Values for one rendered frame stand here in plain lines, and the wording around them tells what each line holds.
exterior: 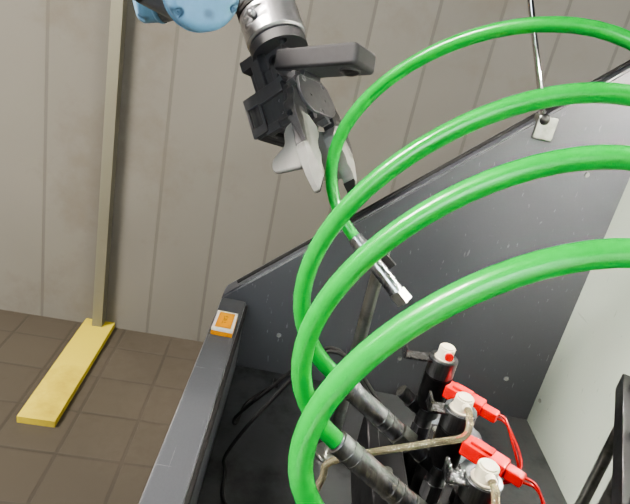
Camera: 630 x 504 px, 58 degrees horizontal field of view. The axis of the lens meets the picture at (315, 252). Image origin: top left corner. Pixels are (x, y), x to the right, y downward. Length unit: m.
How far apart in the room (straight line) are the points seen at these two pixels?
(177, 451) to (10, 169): 1.95
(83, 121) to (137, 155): 0.22
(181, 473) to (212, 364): 0.19
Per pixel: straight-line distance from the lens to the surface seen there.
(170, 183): 2.28
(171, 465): 0.61
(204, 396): 0.69
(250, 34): 0.73
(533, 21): 0.59
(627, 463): 0.55
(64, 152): 2.36
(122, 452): 2.01
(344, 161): 0.69
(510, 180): 0.34
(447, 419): 0.52
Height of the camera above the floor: 1.38
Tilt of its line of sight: 22 degrees down
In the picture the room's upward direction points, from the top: 12 degrees clockwise
